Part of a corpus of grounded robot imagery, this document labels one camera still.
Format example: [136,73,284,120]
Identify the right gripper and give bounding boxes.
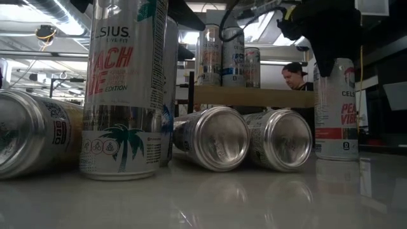
[275,6,362,78]

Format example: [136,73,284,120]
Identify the Celsius Tropical Vibe can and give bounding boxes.
[173,106,251,173]
[197,24,224,87]

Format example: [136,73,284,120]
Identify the Celsius Arctic Vibe can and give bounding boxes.
[221,26,245,88]

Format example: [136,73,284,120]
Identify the silver Celsius beverage can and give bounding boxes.
[0,88,84,181]
[243,108,314,174]
[160,15,179,168]

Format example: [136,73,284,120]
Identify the wooden shelf black metal legs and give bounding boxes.
[187,70,316,115]

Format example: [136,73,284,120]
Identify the person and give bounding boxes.
[281,62,316,142]

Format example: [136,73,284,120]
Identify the long linear light fixture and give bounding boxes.
[0,50,89,60]
[259,59,287,67]

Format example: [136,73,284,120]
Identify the black desk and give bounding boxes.
[359,34,407,150]

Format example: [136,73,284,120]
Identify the white box-shaped unit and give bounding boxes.
[354,0,390,18]

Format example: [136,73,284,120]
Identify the grey panel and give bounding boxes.
[382,81,407,111]

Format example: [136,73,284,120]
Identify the black metal stand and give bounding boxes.
[48,77,86,97]

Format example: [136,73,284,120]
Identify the round black device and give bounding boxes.
[34,24,59,42]

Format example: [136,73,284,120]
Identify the white glossy table mat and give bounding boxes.
[0,148,407,229]

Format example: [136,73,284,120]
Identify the long yellow cable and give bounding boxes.
[357,44,365,134]

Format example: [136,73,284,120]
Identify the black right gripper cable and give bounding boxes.
[218,0,289,43]

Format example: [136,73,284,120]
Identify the silver ventilation duct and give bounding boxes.
[18,0,92,36]

